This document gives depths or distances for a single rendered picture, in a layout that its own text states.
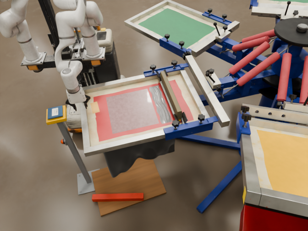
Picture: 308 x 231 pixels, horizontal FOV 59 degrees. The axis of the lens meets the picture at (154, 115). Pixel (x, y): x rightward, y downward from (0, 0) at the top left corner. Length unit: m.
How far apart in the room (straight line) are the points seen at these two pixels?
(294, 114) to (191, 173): 1.30
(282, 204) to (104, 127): 1.20
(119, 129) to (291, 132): 0.98
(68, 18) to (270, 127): 1.19
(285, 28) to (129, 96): 1.10
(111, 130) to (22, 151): 1.60
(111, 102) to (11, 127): 1.79
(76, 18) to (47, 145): 1.83
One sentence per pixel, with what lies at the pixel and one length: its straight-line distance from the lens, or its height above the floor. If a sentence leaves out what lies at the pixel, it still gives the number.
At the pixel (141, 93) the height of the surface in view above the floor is 0.96.
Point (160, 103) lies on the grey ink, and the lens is 1.83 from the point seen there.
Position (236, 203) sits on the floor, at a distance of 2.53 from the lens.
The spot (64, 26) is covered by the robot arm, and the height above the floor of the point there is 1.55.
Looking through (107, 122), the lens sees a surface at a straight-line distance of 1.78.
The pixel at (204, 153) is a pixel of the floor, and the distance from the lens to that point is 2.74.
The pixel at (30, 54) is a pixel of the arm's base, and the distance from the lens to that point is 2.12.
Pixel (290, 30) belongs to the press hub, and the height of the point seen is 1.32.
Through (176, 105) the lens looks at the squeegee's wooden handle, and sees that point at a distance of 1.67.
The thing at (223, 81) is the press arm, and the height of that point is 1.04.
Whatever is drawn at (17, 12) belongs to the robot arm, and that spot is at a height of 1.53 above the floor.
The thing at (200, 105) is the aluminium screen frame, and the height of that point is 0.99.
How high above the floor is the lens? 2.26
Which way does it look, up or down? 48 degrees down
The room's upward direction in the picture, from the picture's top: 5 degrees counter-clockwise
